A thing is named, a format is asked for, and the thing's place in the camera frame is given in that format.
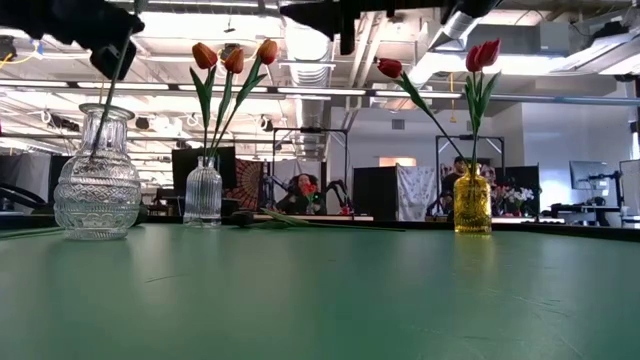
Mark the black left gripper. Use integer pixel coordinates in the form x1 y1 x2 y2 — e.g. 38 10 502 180
0 0 146 81

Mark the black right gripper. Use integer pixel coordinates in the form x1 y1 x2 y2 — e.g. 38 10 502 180
279 0 446 55

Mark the red tulip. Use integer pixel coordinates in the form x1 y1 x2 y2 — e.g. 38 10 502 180
463 44 485 169
377 57 469 164
472 38 503 169

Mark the clear round patterned vase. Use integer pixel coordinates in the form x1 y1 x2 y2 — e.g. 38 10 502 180
53 103 143 242

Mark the clear ribbed glass vase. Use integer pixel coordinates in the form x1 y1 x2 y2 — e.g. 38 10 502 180
183 155 224 229

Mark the yellow glass vase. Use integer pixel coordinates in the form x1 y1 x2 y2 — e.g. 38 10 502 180
453 162 494 235

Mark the long ceiling light bar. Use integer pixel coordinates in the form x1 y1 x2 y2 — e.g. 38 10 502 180
0 78 466 100

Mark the black ceiling spotlight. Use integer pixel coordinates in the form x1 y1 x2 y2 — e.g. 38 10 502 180
0 34 17 64

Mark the grey curtain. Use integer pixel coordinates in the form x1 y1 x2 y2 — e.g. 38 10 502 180
0 152 54 214

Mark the red mandala tapestry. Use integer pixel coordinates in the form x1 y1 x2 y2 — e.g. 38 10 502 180
223 158 265 211

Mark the person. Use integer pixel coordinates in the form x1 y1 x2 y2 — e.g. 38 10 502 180
276 173 327 216
438 154 471 221

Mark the black partition panel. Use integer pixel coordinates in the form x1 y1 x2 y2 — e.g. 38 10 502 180
353 166 400 222

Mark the white patterned cloth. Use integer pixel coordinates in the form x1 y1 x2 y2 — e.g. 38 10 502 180
397 164 437 222

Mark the distant wooden table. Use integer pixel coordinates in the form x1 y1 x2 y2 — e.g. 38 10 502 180
252 213 375 223

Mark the grey ventilation unit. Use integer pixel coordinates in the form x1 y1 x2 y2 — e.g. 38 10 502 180
499 22 571 56

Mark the white flower bouquet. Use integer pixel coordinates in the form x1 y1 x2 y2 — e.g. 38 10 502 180
501 185 536 216

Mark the green table mat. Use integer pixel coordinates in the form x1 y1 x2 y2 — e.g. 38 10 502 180
0 222 640 360

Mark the silver ceiling duct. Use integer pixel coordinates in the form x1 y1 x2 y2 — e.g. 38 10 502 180
277 14 336 161
427 9 501 54

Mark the black metal rack frame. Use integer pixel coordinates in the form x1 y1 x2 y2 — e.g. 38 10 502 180
434 133 505 171
272 127 350 216

